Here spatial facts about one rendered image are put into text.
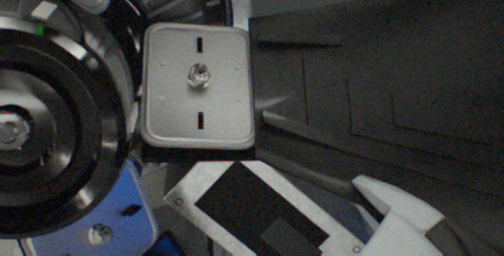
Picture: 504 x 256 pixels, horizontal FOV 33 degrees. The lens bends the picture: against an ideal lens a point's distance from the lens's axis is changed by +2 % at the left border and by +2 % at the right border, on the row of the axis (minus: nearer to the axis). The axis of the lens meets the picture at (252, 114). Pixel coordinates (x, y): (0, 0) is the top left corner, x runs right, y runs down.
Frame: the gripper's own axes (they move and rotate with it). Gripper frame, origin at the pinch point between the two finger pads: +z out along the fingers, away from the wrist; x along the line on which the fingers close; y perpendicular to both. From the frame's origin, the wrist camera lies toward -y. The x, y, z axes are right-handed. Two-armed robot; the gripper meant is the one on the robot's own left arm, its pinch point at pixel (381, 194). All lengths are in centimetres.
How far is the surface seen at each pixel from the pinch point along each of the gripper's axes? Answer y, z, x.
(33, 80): 11.5, 13.5, -7.8
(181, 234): 7.4, 13.0, 21.1
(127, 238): 11.8, 9.9, 7.1
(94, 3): 6.6, 15.6, -7.5
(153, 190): 6.4, 19.4, 25.1
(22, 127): 13.3, 12.7, -6.1
